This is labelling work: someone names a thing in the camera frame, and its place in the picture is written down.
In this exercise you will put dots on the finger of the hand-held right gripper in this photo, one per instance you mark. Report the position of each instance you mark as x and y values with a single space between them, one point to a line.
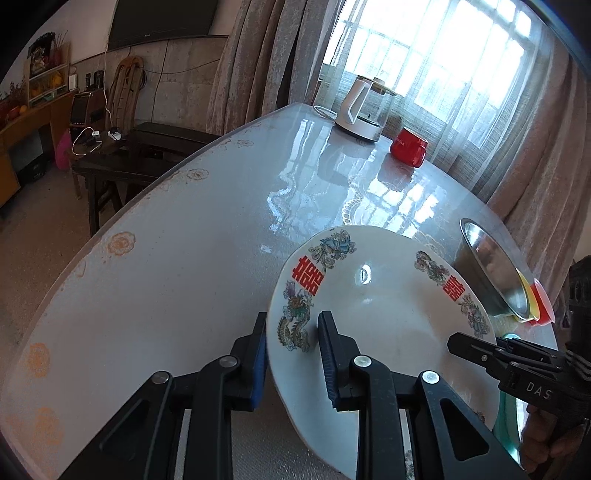
535 354
480 353

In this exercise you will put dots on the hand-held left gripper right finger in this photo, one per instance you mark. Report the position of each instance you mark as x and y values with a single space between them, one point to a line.
328 364

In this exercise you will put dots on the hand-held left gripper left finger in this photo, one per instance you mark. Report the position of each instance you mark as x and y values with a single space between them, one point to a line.
258 364

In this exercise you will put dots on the teal plate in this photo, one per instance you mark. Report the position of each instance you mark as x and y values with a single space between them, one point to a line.
505 424

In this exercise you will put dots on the white dragon print plate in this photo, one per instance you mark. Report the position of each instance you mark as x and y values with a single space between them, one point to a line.
392 300

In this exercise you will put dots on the person's right hand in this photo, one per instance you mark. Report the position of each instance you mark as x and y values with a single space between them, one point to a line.
540 438

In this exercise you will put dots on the yellow bowl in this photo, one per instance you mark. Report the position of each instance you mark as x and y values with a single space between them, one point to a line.
531 300

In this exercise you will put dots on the stainless steel bowl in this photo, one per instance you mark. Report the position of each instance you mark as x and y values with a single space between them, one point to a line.
494 277

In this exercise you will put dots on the floral lace tablecloth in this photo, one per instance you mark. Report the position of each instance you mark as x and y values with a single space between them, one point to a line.
184 258

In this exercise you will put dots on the beige curtain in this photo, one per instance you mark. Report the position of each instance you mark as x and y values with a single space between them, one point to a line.
263 60
549 161

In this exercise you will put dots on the red mug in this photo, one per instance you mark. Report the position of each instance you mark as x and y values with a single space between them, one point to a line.
408 147

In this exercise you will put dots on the dark wooden table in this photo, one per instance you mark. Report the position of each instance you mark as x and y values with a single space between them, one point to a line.
124 170

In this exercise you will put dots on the dark wooden bench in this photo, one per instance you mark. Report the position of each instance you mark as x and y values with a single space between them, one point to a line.
175 136

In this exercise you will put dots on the white glass electric kettle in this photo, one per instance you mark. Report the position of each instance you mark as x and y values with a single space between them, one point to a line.
353 106

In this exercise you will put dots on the sheer white curtain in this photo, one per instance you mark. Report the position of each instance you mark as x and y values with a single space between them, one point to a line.
438 78

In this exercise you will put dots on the pink plastic object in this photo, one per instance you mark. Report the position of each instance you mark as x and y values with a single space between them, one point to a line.
61 152

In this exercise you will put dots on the wooden chair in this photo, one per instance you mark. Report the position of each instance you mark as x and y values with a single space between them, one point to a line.
124 97

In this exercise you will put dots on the black speaker box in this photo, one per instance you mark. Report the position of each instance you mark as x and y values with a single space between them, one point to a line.
83 108

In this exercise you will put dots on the wooden cabinet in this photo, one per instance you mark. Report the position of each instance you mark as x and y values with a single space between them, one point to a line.
27 124

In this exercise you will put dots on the white display shelf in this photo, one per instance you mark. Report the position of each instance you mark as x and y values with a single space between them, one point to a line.
46 85

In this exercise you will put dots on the black wall television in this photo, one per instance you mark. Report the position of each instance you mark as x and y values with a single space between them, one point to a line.
157 21

